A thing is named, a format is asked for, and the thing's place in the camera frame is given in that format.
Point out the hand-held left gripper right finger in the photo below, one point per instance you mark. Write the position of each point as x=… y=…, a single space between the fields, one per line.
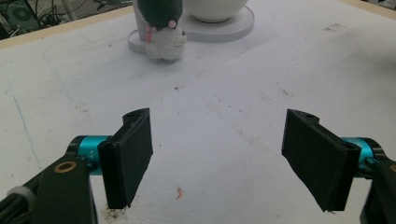
x=317 y=158

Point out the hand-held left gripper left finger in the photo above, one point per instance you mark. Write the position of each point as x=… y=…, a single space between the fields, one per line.
x=126 y=161

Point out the dark grey and white plush toy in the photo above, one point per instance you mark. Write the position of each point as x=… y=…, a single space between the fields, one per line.
x=165 y=43

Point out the white round globe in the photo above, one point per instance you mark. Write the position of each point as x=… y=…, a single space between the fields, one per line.
x=214 y=9

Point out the dark round fan device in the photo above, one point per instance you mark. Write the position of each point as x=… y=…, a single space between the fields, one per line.
x=21 y=14

